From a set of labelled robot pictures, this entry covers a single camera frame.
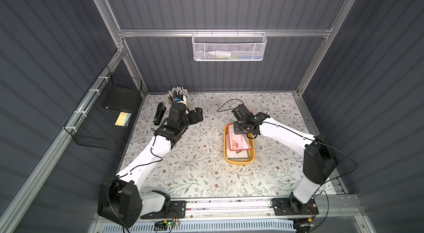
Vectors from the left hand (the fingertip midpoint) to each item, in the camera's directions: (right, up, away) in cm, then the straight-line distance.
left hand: (196, 111), depth 81 cm
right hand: (+22, -9, +7) cm, 25 cm away
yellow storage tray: (+29, -23, +4) cm, 37 cm away
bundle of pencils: (-15, +11, +17) cm, 26 cm away
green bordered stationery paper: (+22, -24, +8) cm, 33 cm away
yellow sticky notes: (-33, -4, -6) cm, 34 cm away
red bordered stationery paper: (+21, -16, +4) cm, 27 cm away
